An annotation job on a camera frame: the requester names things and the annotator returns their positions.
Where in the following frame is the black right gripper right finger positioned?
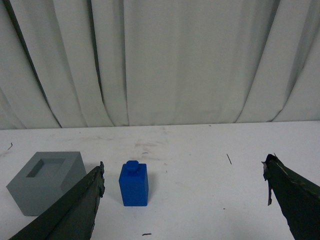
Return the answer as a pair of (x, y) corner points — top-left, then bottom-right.
(262, 154), (320, 240)

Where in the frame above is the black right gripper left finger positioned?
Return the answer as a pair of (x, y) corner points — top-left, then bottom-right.
(11, 162), (105, 240)

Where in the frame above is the gray base with square hole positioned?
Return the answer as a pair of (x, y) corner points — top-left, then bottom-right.
(6, 151), (87, 216)

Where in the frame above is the blue block with knob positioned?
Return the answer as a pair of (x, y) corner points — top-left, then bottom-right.
(118, 160), (149, 207)

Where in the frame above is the white curtain backdrop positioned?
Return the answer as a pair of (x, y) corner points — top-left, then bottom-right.
(0, 0), (320, 130)

